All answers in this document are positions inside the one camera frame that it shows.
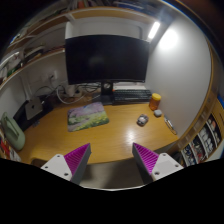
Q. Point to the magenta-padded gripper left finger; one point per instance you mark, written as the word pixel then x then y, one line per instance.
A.
pixel 63 166

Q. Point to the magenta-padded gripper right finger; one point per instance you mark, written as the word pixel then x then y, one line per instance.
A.
pixel 160 165

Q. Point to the transparent computer mouse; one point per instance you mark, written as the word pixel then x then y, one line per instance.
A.
pixel 142 120

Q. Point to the flower landscape print mouse pad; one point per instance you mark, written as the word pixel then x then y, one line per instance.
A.
pixel 87 116

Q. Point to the wooden side shelf unit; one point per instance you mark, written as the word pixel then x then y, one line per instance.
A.
pixel 203 140

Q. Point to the grey earbuds case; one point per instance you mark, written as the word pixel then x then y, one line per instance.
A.
pixel 158 113

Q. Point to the colourful book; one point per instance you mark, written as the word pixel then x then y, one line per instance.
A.
pixel 6 148

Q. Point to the black laptop stand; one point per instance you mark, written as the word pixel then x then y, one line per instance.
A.
pixel 21 120

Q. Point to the orange jar with yellow lid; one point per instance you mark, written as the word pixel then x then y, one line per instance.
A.
pixel 155 102

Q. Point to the silver laptop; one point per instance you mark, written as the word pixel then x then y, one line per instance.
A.
pixel 33 108

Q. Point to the dark grey mechanical keyboard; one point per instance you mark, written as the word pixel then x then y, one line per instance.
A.
pixel 131 95

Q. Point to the white power strip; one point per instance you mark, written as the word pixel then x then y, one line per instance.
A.
pixel 71 90

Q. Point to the black curved computer monitor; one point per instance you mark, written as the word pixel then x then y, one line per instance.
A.
pixel 106 58

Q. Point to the white wall socket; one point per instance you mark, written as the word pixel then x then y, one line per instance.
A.
pixel 52 75

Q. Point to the wooden wall shelf unit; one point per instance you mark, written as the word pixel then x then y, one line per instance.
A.
pixel 33 51

